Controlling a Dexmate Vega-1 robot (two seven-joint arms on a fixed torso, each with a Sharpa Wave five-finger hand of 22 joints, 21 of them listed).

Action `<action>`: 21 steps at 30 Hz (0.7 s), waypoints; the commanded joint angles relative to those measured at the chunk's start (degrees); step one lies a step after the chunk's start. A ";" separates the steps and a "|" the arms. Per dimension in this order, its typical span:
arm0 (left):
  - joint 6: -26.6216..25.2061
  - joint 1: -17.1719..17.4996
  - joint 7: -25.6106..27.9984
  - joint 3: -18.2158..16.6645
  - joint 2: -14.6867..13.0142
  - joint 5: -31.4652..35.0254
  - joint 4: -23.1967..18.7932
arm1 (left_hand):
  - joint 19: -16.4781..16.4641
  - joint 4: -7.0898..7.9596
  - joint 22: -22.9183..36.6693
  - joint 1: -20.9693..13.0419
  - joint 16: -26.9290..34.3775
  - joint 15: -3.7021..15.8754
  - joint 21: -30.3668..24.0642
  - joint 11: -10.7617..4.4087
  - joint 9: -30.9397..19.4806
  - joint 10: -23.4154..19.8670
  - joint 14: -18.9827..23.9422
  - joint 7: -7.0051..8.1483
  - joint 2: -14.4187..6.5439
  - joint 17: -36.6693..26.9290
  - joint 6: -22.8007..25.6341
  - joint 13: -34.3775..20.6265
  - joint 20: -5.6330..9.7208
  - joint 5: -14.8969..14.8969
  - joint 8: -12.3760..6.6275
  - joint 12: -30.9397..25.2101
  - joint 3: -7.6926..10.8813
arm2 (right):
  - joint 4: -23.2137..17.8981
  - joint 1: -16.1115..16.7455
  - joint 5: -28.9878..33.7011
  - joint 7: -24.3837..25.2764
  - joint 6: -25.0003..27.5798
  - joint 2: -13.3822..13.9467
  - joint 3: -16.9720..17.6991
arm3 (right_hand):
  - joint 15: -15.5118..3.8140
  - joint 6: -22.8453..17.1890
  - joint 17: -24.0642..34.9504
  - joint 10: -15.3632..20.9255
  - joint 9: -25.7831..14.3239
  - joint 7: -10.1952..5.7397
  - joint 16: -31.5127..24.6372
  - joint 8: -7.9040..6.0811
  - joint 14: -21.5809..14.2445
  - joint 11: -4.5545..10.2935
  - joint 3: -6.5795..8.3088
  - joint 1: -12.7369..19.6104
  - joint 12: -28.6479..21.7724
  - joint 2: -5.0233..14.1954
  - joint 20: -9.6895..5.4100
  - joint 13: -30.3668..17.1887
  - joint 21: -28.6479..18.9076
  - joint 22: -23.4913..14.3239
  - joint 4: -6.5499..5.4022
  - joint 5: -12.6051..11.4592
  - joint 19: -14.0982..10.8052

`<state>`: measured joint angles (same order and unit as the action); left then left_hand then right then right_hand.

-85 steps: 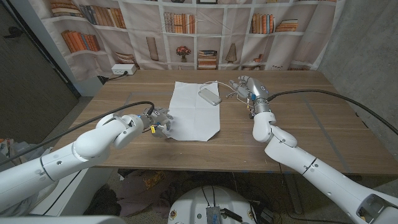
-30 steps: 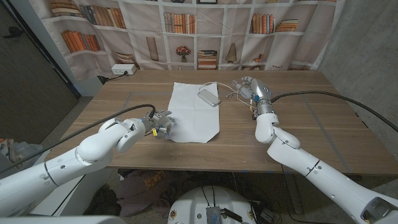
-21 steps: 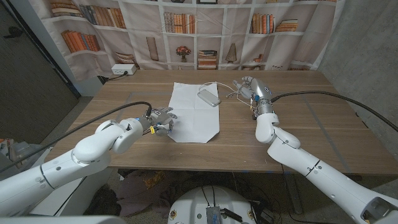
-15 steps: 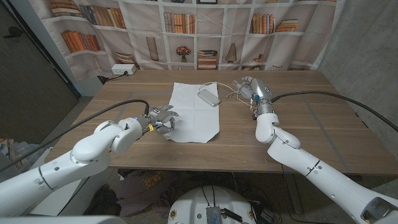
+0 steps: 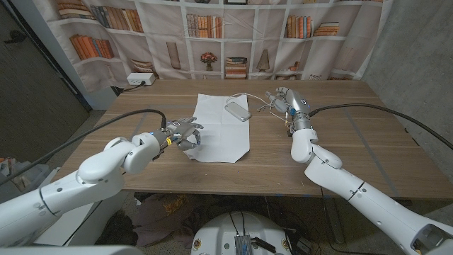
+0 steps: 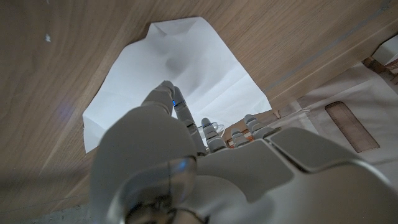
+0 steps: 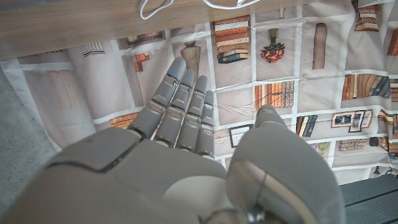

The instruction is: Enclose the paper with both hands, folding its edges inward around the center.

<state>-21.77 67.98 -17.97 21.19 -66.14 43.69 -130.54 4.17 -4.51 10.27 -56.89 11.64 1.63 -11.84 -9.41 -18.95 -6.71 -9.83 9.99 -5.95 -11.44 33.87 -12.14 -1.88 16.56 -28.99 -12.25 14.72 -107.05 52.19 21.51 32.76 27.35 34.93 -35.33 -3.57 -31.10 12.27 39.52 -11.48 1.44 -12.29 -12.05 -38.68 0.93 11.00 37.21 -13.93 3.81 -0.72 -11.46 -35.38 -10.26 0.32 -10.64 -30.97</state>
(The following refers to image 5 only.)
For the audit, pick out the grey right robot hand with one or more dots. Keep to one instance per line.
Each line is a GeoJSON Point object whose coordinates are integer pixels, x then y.
{"type": "Point", "coordinates": [297, 104]}

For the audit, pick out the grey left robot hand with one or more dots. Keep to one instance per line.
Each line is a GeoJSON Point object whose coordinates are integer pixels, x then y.
{"type": "Point", "coordinates": [184, 132]}

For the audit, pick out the white paper sheet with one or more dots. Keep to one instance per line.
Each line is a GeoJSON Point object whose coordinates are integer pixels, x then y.
{"type": "Point", "coordinates": [223, 138]}

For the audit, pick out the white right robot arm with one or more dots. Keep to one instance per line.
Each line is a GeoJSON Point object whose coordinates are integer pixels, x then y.
{"type": "Point", "coordinates": [354, 187]}

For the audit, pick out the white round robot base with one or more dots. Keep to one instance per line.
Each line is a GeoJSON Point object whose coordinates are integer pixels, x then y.
{"type": "Point", "coordinates": [219, 233]}

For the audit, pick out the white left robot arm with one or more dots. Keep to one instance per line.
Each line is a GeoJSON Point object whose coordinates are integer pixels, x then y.
{"type": "Point", "coordinates": [88, 177]}

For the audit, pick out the white power strip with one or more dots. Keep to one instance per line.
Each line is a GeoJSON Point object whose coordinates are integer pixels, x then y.
{"type": "Point", "coordinates": [140, 78]}

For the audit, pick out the purple cloth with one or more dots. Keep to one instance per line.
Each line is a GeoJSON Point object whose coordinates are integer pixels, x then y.
{"type": "Point", "coordinates": [155, 219]}

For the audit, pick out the printed bookshelf backdrop cloth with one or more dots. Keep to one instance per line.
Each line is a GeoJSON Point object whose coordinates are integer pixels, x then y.
{"type": "Point", "coordinates": [159, 32]}

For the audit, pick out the black bag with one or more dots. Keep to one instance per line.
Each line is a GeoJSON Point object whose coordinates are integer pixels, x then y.
{"type": "Point", "coordinates": [120, 232]}

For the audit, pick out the grey metal table leg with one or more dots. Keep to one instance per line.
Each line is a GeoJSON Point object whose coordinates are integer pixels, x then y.
{"type": "Point", "coordinates": [336, 226]}

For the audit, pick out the clear plastic storage box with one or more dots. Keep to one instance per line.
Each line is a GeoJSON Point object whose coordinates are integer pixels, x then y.
{"type": "Point", "coordinates": [32, 173]}

